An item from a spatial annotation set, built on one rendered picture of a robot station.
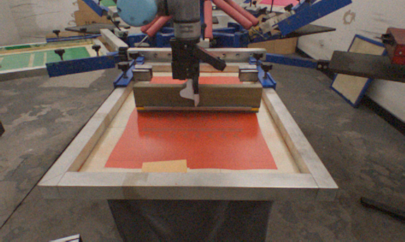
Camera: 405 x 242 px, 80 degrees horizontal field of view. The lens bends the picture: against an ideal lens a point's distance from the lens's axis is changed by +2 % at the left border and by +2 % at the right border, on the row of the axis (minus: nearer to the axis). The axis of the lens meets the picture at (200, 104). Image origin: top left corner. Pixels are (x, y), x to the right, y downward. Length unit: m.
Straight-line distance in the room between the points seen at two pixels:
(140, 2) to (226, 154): 0.40
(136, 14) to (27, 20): 5.74
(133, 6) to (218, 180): 0.38
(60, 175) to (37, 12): 5.60
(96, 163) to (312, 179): 0.48
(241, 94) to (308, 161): 0.29
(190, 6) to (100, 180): 0.46
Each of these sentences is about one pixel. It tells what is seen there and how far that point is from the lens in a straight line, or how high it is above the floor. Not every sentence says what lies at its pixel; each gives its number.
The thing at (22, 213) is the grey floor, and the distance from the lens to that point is 2.06.
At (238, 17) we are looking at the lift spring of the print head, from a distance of 1.57.
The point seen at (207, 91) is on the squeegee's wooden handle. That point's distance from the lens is 0.75.
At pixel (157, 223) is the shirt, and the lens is 0.75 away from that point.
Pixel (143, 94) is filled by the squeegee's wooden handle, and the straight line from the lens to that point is 0.78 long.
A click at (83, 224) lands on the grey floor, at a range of 1.81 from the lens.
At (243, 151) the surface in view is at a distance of 0.64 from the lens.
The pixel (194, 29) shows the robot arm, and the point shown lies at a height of 1.23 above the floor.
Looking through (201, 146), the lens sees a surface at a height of 0.95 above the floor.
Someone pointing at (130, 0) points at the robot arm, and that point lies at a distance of 0.53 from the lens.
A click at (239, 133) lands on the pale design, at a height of 0.95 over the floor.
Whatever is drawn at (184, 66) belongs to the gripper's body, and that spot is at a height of 1.13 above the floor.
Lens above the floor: 1.34
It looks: 27 degrees down
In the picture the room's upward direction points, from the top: straight up
